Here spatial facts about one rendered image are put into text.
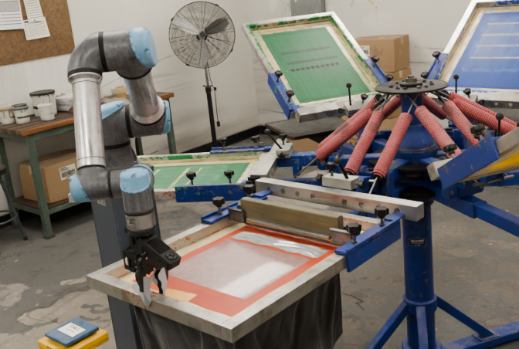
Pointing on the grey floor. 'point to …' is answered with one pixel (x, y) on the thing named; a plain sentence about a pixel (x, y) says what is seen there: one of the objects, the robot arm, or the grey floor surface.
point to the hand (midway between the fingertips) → (156, 299)
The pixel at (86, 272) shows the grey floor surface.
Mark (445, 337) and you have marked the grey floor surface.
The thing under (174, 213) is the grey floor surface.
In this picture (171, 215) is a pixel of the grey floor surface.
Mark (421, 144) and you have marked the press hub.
